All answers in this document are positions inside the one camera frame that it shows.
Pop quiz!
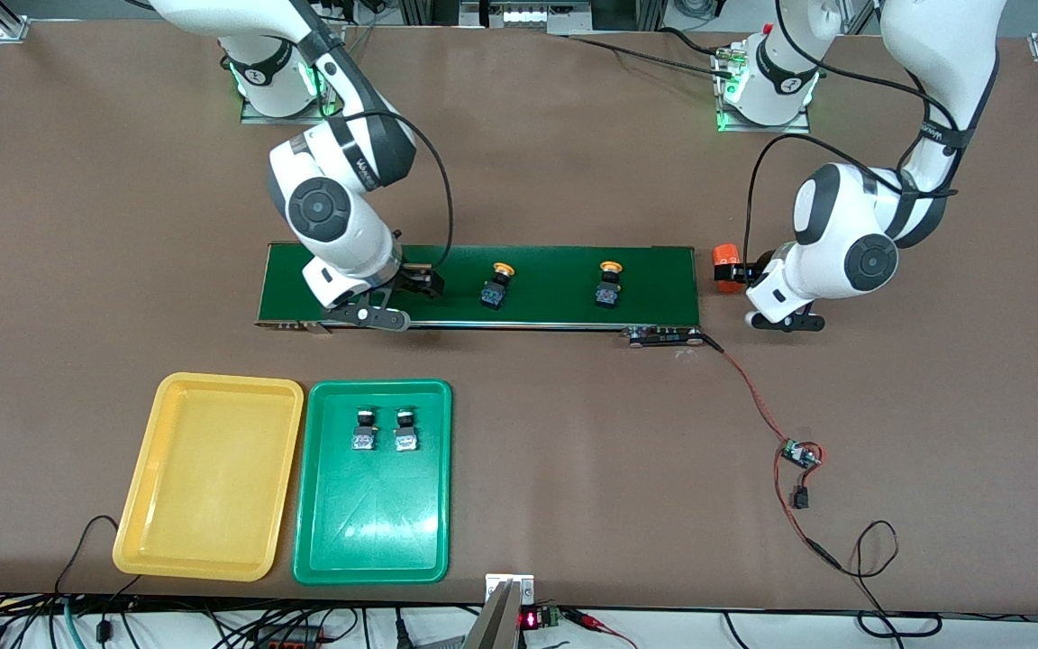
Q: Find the green plastic tray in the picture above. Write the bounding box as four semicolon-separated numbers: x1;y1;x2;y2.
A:
292;379;453;587

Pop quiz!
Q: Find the grey metal camera mount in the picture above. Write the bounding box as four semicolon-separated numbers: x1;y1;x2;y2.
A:
463;573;536;649

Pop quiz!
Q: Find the green conveyor belt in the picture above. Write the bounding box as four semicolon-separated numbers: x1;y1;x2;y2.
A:
255;242;705;349

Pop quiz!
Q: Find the metal frame with light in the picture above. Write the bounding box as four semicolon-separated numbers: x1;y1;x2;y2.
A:
458;0;594;37

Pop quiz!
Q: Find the yellow push button switch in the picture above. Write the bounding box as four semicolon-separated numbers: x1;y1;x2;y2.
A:
595;261;625;310
481;261;518;310

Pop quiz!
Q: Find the red connector block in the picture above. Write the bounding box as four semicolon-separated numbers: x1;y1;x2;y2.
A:
253;628;323;649

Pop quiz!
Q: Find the orange 4680 cylinder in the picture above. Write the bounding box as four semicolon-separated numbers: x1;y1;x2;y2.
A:
711;242;747;295

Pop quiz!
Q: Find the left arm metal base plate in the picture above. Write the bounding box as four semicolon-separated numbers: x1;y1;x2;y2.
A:
714;43;814;135

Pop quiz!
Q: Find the black table cable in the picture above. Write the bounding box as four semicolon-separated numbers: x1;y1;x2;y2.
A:
564;25;742;78

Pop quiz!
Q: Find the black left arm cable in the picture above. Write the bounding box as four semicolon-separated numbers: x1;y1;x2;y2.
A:
742;0;961;267

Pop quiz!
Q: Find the red clip lead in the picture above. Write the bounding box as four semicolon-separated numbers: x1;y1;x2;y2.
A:
564;608;639;649

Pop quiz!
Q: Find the thin black looped cable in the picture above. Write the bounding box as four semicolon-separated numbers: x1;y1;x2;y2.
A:
839;520;943;639

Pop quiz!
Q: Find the small green circuit board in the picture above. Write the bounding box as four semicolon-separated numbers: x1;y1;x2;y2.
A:
780;438;821;471

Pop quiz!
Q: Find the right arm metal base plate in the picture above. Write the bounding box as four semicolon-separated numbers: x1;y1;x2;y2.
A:
240;25;345;125

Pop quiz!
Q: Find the red black twisted wire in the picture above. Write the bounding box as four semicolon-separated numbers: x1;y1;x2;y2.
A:
697;332;846;572

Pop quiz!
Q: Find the yellow plastic tray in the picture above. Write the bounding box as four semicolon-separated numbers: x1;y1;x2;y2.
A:
113;371;305;583

